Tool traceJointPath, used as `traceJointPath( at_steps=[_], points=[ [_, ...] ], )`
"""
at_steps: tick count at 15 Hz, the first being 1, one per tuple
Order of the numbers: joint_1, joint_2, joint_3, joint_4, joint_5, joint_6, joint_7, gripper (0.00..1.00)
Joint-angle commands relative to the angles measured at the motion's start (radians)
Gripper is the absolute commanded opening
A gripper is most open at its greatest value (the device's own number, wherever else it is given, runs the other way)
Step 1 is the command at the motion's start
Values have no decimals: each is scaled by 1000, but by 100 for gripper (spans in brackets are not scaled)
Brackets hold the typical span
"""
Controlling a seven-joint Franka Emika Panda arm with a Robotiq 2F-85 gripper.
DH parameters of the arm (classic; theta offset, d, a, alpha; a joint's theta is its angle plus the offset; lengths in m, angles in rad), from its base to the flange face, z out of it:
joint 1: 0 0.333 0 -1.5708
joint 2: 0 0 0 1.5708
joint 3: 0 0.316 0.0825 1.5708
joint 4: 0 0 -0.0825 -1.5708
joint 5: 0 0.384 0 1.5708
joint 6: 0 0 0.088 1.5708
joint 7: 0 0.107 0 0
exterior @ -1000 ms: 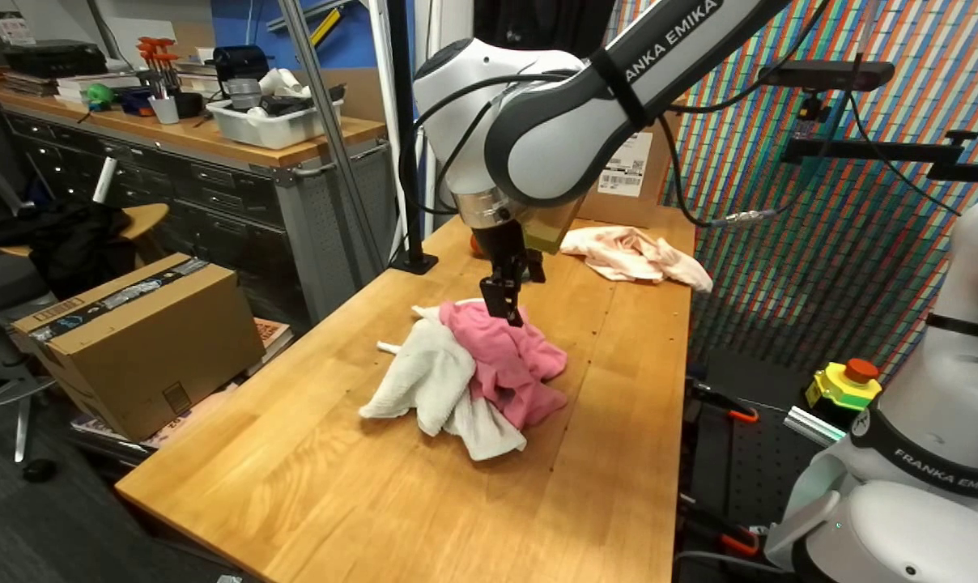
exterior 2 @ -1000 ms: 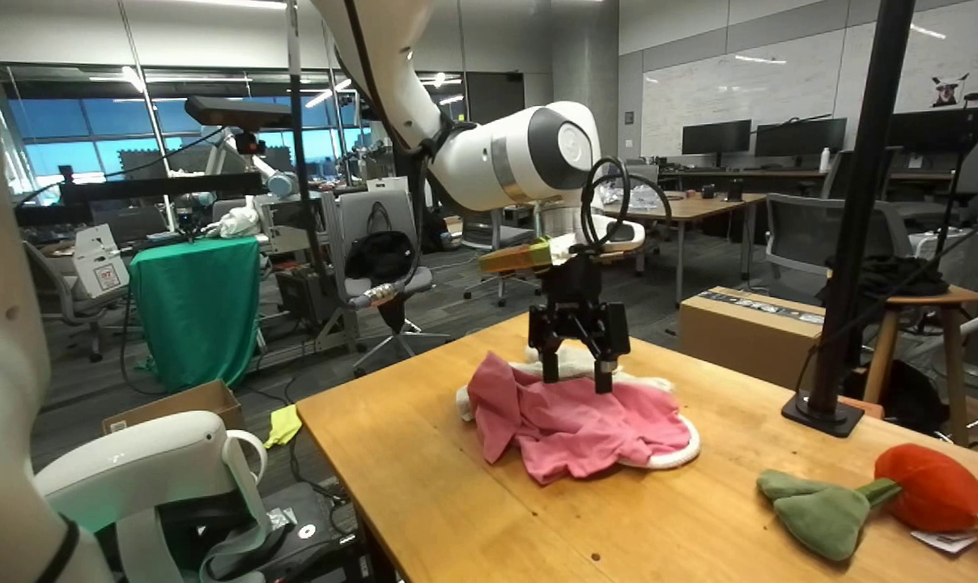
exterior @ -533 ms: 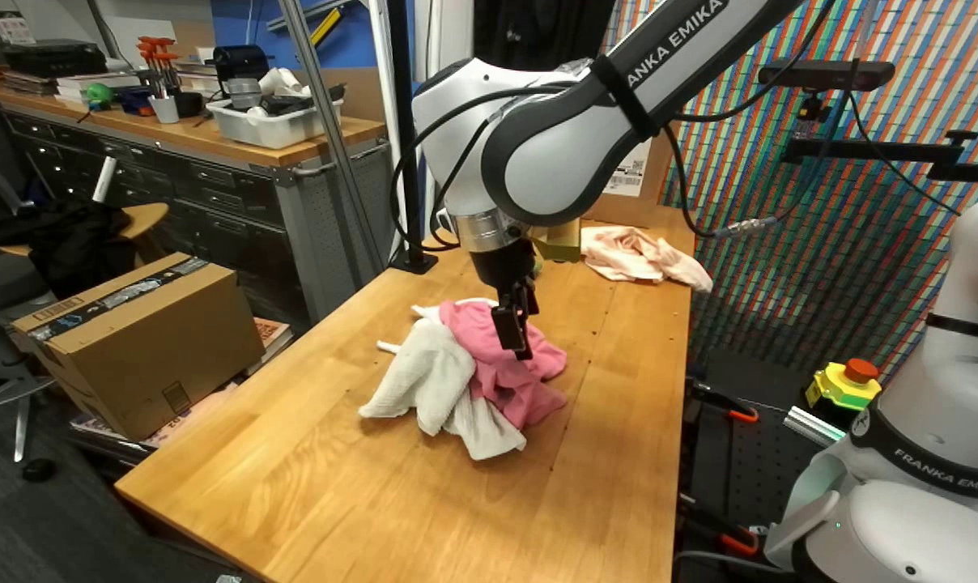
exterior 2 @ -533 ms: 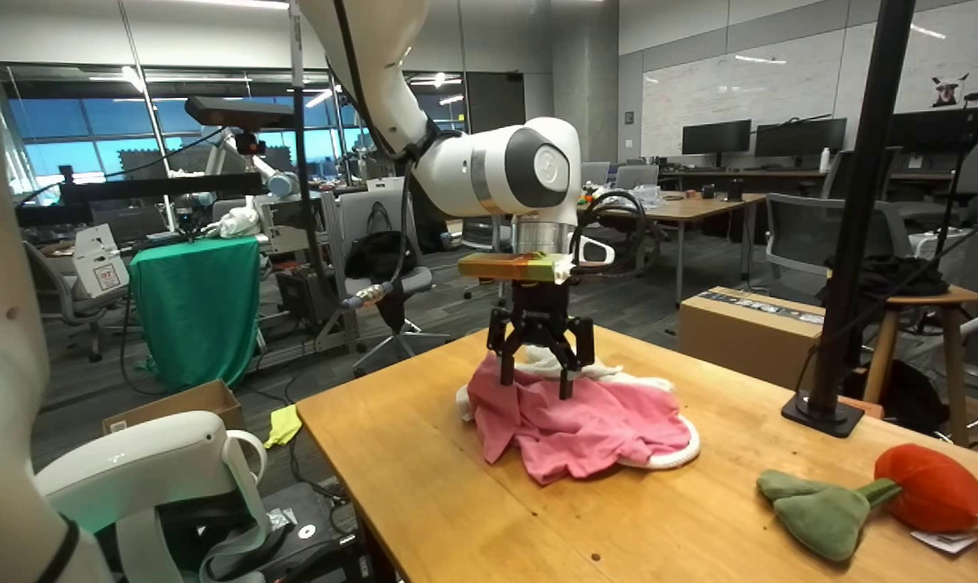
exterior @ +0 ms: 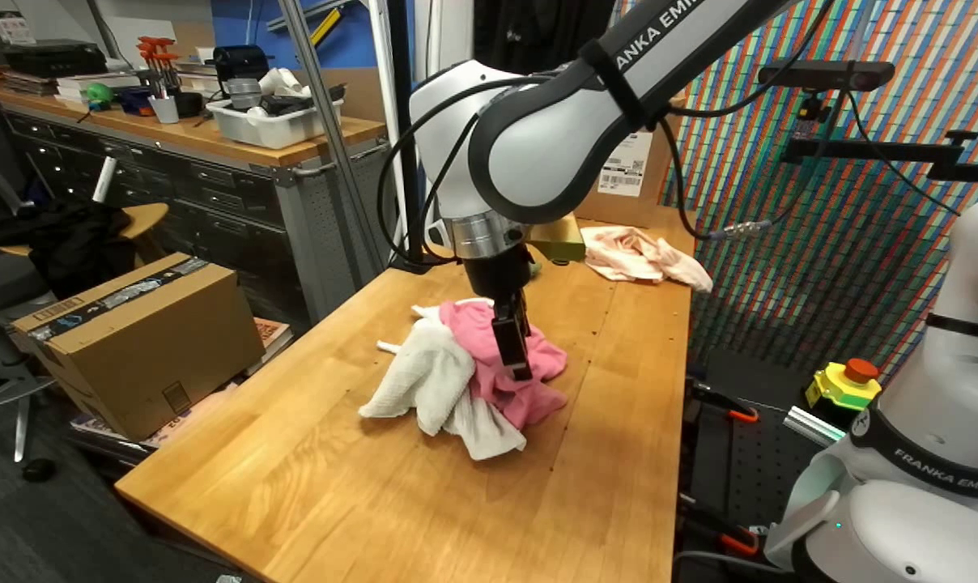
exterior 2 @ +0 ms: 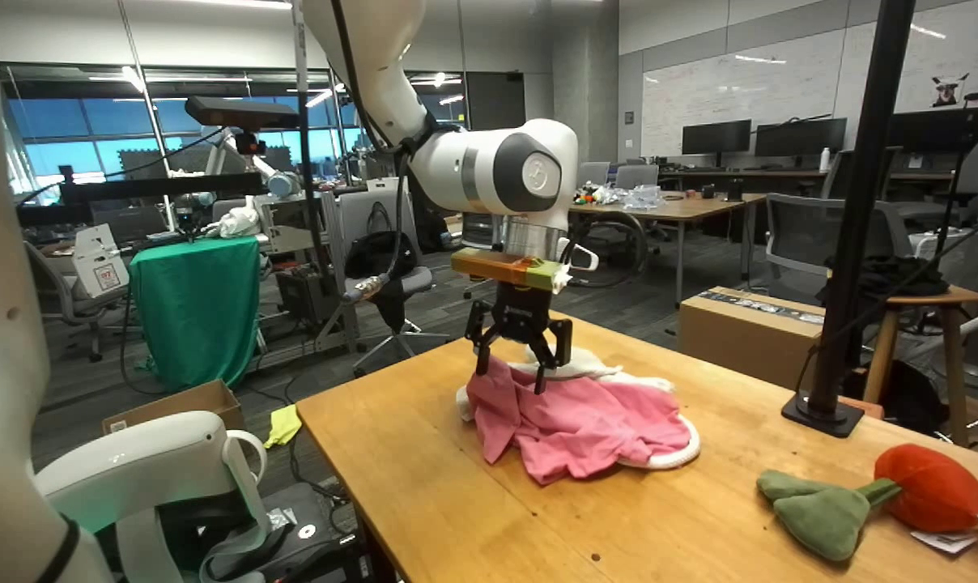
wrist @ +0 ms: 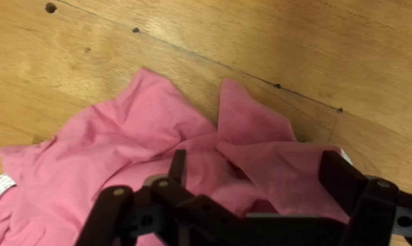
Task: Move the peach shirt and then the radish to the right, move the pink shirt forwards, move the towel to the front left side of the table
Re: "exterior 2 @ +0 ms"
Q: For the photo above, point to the black bar camera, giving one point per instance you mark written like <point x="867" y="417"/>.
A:
<point x="242" y="116"/>

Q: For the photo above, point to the white paper sign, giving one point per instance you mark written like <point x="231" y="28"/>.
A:
<point x="101" y="259"/>

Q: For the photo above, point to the yellow cloth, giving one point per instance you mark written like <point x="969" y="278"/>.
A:
<point x="281" y="426"/>

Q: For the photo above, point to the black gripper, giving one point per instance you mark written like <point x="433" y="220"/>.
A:
<point x="520" y="312"/>

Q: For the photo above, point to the small cardboard box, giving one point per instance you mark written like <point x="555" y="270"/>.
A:
<point x="175" y="405"/>

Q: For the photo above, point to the black vertical stand pole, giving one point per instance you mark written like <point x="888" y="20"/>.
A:
<point x="856" y="215"/>

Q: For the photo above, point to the wall whiteboard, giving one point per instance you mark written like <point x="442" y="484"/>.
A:
<point x="791" y="83"/>

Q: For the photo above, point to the white plate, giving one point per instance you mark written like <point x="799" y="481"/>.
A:
<point x="685" y="456"/>

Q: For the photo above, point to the black control box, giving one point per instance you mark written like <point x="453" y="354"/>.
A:
<point x="294" y="537"/>

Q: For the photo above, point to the grey mesh chair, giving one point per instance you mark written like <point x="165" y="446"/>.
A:
<point x="823" y="231"/>

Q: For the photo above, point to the grey chair with black garment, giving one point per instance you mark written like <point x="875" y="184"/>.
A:
<point x="386" y="281"/>

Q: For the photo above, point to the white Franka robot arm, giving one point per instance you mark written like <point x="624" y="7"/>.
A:
<point x="478" y="166"/>

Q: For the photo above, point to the green cloth cover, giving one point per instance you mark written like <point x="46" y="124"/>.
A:
<point x="197" y="312"/>

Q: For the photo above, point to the wooden stool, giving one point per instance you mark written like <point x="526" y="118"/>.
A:
<point x="942" y="312"/>

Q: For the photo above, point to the pink shirt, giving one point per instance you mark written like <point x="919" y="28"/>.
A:
<point x="574" y="426"/>

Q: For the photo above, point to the cardboard box with black tape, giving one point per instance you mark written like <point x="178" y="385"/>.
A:
<point x="749" y="329"/>

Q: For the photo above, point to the black computer monitor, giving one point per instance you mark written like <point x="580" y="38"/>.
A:
<point x="939" y="131"/>
<point x="802" y="138"/>
<point x="715" y="138"/>

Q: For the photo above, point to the black jacket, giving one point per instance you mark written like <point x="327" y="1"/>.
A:
<point x="888" y="278"/>

